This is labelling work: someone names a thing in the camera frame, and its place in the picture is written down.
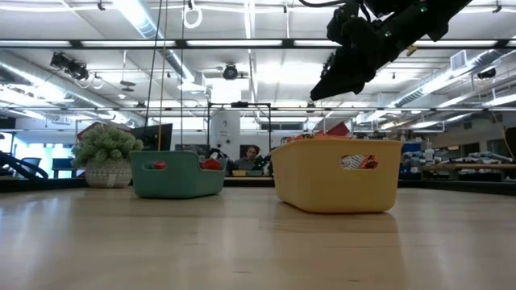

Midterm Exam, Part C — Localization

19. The black metal table frame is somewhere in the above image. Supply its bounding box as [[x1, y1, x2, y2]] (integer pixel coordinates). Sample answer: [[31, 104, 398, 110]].
[[0, 38, 516, 197]]

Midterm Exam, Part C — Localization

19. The person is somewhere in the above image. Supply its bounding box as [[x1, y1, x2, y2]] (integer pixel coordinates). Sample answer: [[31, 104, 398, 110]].
[[232, 144, 264, 172]]

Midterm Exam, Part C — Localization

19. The white column machine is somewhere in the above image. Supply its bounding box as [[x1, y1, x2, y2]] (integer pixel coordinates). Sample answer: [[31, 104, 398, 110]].
[[209, 109, 242, 161]]

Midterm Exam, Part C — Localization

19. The wooden workbench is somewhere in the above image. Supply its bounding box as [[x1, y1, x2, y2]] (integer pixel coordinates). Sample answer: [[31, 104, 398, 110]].
[[418, 151, 516, 182]]

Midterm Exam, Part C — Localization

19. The red angled panel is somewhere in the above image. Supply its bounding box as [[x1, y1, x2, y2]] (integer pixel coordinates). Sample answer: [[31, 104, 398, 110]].
[[322, 122, 351, 138]]

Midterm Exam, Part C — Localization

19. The green plant in white pot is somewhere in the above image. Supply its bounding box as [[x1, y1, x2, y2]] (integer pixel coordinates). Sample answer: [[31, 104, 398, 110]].
[[71, 123, 145, 189]]

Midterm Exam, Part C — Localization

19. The white ceiling vent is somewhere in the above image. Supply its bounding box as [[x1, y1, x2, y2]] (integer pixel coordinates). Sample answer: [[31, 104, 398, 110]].
[[450, 50, 468, 72]]

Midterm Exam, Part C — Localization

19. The black overhead camera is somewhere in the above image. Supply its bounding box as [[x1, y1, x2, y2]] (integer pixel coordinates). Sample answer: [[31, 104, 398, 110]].
[[222, 63, 239, 81]]

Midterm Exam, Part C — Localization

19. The thin black hanging cable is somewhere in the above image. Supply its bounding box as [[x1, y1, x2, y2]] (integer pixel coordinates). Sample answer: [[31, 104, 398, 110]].
[[178, 0, 185, 151]]

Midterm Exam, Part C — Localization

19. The black display screen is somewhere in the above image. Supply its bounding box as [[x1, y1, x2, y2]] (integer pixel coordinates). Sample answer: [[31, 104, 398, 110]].
[[129, 122, 174, 153]]

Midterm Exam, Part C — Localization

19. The yellow plastic bin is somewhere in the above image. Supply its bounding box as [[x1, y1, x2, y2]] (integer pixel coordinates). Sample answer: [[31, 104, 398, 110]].
[[269, 138, 404, 214]]

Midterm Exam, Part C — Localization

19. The teal green plastic bin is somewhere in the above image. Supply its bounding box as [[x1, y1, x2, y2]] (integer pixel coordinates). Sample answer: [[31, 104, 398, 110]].
[[128, 150, 229, 200]]

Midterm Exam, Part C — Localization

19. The white hanging ring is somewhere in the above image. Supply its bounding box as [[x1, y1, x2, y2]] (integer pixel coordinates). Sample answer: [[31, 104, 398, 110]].
[[183, 0, 204, 30]]

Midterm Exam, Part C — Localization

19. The long black cable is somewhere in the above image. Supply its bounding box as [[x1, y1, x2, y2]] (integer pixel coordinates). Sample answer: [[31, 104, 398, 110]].
[[144, 0, 164, 122]]

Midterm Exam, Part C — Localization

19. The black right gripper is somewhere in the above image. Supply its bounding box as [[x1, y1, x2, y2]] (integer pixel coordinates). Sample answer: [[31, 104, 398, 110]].
[[310, 2, 408, 102]]

